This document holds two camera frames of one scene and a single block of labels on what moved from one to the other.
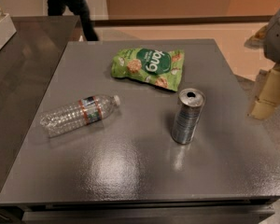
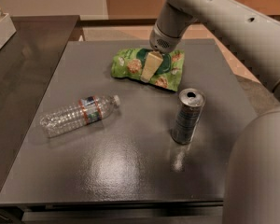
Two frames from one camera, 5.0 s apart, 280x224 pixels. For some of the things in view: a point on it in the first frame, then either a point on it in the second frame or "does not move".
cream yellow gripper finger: (273, 91) → (151, 63)
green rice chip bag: (161, 67) does not move
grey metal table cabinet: (125, 168) does not move
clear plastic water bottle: (80, 112) does not move
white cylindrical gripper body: (278, 37) → (161, 42)
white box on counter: (1, 34) does not move
